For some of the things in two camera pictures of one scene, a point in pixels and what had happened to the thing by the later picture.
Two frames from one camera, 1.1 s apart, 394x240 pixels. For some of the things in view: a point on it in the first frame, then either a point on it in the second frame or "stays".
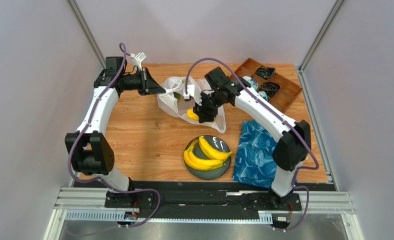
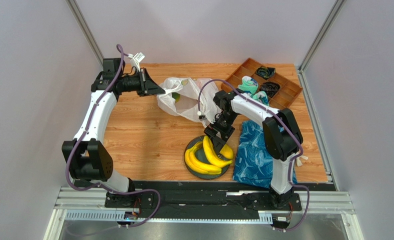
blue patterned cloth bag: [254, 163] stays
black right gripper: [205, 107] → [219, 133]
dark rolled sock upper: [264, 72] stays
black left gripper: [148, 85] stays
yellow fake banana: [192, 115] → [226, 152]
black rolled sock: [270, 88] stays
